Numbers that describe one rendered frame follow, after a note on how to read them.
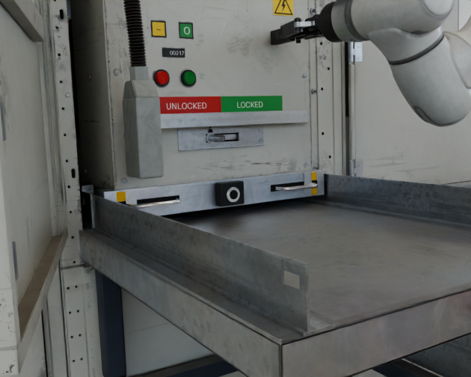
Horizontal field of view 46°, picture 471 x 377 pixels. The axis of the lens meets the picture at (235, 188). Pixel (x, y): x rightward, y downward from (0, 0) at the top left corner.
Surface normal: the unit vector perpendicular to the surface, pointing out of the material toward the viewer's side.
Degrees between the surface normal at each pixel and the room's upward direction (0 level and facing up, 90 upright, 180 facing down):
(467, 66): 92
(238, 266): 90
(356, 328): 90
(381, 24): 131
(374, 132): 90
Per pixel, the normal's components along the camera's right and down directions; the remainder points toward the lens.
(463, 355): -0.86, 0.10
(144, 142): 0.52, 0.08
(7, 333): 0.22, 0.11
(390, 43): -0.60, 0.73
